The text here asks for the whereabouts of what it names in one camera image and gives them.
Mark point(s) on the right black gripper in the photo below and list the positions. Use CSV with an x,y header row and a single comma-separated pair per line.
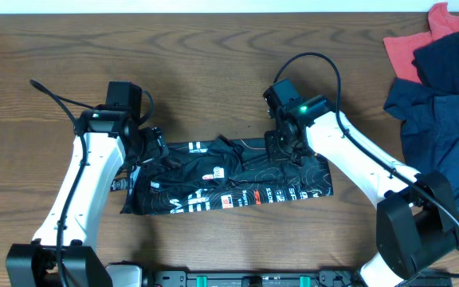
x,y
275,154

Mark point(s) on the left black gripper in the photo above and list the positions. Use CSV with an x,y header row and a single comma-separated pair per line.
x,y
157,146

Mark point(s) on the red garment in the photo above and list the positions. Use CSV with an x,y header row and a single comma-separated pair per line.
x,y
400,50

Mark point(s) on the navy blue garment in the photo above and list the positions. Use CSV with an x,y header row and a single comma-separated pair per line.
x,y
429,110

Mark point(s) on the black orange patterned jersey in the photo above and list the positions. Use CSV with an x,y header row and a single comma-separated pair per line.
x,y
221,174

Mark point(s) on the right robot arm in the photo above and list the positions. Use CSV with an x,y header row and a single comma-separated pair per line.
x,y
416,214

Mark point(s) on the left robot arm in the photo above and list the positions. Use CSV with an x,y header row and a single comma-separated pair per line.
x,y
63,250

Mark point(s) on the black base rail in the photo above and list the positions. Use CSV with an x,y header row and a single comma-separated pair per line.
x,y
253,280

